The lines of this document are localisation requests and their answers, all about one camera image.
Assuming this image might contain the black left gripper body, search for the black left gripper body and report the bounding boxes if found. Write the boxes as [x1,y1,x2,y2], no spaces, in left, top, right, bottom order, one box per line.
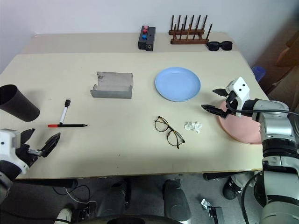
[15,144,46,168]

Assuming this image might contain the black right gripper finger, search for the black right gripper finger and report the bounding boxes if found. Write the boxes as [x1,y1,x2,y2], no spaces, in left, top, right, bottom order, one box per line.
[200,104,224,117]
[212,88,229,97]

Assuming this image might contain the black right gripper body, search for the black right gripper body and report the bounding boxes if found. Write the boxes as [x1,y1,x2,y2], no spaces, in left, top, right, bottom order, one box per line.
[221,90,239,119]

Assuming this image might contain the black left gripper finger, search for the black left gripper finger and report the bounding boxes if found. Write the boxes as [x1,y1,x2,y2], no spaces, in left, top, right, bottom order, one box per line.
[41,132,62,157]
[20,128,36,147]

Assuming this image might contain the black pen with red cap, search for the black pen with red cap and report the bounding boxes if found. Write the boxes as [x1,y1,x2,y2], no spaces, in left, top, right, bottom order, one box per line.
[48,123,90,128]

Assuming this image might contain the white tissue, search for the white tissue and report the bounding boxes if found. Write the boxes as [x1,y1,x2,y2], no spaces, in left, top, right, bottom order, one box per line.
[184,120,203,134]

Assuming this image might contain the white marker with black cap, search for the white marker with black cap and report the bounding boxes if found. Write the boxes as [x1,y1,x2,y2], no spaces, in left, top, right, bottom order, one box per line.
[58,99,71,125]

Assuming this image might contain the tortoiseshell round eyeglasses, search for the tortoiseshell round eyeglasses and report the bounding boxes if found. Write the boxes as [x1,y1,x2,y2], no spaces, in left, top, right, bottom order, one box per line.
[154,116,186,149]

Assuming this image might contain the black plastic cup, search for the black plastic cup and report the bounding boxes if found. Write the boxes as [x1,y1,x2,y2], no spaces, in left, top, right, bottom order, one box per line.
[0,84,41,123]

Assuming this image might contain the pink plate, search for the pink plate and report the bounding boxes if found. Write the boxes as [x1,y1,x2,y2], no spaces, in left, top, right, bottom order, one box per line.
[218,101,263,145]

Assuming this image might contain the blue plastic container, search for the blue plastic container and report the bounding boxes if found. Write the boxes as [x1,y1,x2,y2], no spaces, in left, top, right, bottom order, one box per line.
[252,66,266,81]

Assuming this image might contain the light blue plate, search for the light blue plate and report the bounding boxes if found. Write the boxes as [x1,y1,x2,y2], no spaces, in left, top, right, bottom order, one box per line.
[154,67,201,102]

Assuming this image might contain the black sunglasses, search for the black sunglasses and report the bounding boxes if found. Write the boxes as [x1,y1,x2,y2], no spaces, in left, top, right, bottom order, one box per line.
[206,41,233,52]

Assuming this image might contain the seated bystander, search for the seated bystander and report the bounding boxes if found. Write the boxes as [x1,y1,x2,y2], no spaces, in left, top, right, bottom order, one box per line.
[266,23,299,105]

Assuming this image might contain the brown wooden peg rack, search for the brown wooden peg rack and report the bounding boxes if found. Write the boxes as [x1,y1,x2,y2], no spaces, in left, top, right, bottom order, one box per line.
[168,14,214,45]

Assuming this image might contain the small dark device on floor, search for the small dark device on floor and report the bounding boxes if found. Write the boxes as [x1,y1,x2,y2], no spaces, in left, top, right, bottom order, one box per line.
[78,202,97,220]

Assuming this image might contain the black and white shoe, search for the black and white shoe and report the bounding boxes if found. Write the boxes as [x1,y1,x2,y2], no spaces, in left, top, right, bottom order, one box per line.
[222,175,246,201]

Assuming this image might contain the dark rounded shape with grey patch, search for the dark rounded shape with grey patch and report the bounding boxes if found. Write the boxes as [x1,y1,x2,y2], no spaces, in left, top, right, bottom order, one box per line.
[97,179,132,218]

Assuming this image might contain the black block with round hole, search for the black block with round hole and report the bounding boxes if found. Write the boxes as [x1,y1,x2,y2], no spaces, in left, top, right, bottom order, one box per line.
[145,27,157,52]

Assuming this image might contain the black block holding coloured knobs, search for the black block holding coloured knobs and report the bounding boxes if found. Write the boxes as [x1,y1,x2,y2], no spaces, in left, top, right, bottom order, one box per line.
[138,25,150,50]

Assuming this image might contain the dark rounded shape with seam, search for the dark rounded shape with seam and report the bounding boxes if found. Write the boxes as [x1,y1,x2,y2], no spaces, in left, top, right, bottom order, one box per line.
[163,178,192,220]

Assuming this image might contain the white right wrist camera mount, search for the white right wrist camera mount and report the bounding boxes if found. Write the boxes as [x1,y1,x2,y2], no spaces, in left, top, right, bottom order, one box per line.
[225,77,250,118]

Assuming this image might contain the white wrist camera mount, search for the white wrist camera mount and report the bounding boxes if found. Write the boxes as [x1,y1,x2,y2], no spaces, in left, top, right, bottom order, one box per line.
[225,77,250,118]
[0,129,30,175]

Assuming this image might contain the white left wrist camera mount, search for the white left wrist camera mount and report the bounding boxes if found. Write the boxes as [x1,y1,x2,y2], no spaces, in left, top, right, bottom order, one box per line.
[0,129,30,175]

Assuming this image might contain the black cable on floor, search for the black cable on floor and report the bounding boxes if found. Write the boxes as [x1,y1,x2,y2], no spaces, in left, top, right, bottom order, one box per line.
[53,185,89,197]

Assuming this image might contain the white cable on floor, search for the white cable on floor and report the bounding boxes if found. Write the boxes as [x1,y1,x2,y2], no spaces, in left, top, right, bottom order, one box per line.
[64,187,91,204]

